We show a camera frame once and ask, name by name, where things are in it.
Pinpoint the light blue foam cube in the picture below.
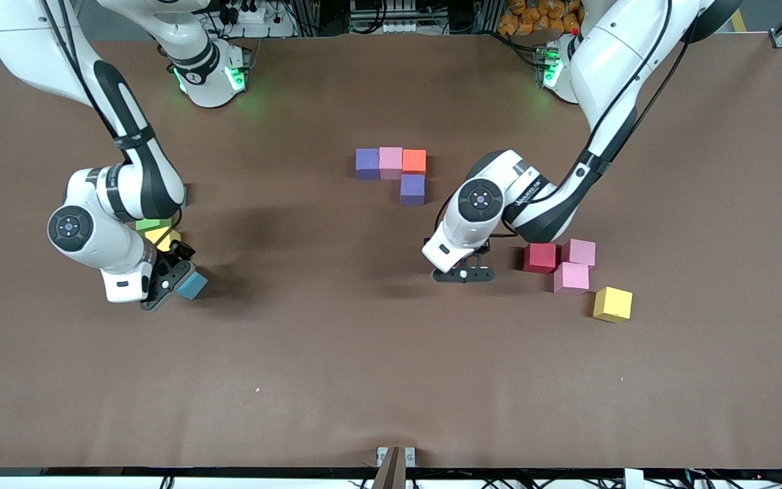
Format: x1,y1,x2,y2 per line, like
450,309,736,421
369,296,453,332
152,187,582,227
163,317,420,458
177,270,209,301

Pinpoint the purple foam cube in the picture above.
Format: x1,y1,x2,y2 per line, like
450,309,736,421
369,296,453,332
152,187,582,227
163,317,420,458
356,148,381,181
400,174,427,206

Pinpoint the pink foam cube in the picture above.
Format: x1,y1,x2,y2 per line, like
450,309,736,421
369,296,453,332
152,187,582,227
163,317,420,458
561,238,597,268
379,147,405,181
553,262,591,295

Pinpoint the yellow foam cube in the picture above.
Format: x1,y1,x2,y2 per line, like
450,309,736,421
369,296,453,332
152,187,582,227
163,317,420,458
593,286,634,323
145,228,182,253

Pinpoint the red foam cube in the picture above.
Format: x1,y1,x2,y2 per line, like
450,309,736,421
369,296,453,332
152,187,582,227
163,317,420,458
524,242,559,274

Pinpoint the table cover sheet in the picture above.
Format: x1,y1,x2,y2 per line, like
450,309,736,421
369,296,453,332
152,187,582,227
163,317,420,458
0,33,782,471

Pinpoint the white power strip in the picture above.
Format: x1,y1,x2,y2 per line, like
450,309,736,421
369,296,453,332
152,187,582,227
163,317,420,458
349,19,420,35
218,3,297,39

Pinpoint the small metal edge bracket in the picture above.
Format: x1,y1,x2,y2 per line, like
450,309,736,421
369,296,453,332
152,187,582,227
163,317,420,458
376,446,417,469

